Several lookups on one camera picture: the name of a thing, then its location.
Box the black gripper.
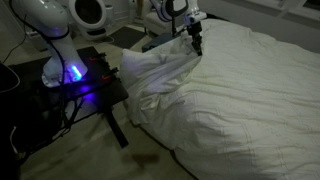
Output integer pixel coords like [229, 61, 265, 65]
[186, 21, 204, 56]

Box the white duvet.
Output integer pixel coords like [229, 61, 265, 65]
[119, 18, 320, 180]

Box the blue hard suitcase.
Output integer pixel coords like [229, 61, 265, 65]
[141, 31, 183, 53]

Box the dark floor mat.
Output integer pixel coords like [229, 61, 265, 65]
[108, 25, 148, 51]

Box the white low cabinet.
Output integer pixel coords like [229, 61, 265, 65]
[105, 0, 138, 27]

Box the red black clamp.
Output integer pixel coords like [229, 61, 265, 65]
[101, 67, 120, 81]
[89, 53, 108, 66]

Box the black robot table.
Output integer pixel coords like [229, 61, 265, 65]
[0, 45, 130, 161]

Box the round white litter box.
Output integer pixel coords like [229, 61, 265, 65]
[68, 0, 109, 42]

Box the black object with white trim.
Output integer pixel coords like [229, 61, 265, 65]
[0, 62, 21, 94]

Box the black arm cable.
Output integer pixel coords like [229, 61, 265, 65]
[8, 0, 178, 88]

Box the black cable bundle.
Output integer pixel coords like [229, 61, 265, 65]
[58, 96, 86, 138]

